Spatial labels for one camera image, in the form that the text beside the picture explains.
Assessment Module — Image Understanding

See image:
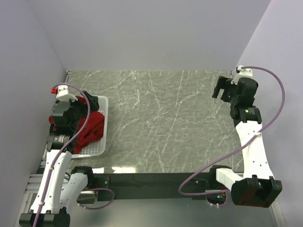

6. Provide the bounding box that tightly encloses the white plastic basket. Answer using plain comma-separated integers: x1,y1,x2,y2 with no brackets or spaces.
72,96,108,159

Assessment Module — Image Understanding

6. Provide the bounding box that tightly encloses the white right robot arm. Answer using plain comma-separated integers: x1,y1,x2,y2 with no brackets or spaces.
208,76,282,208

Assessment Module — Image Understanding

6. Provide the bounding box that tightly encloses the red t shirt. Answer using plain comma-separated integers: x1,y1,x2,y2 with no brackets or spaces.
49,91,105,154

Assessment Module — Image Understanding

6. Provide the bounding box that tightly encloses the aluminium frame rail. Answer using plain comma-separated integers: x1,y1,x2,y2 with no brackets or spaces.
14,149,47,227

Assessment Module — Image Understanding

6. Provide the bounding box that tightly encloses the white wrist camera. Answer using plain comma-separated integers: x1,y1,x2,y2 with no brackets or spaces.
51,85,78,102
231,65,253,85

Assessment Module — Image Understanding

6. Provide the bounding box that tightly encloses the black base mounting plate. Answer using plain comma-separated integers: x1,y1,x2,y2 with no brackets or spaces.
94,173,211,201

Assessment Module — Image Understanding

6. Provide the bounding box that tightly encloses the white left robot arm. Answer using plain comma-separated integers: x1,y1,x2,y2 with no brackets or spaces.
19,87,99,227

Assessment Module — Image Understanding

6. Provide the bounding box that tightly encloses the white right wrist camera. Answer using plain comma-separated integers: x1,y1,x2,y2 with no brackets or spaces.
231,65,253,85

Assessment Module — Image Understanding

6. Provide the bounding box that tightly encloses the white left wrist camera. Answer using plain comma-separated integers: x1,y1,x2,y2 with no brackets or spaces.
51,85,78,102

